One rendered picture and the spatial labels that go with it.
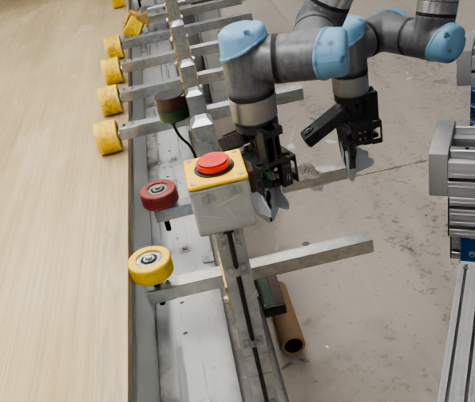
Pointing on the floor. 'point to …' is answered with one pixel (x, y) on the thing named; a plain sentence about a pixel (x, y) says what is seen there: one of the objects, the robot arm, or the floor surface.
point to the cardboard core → (289, 327)
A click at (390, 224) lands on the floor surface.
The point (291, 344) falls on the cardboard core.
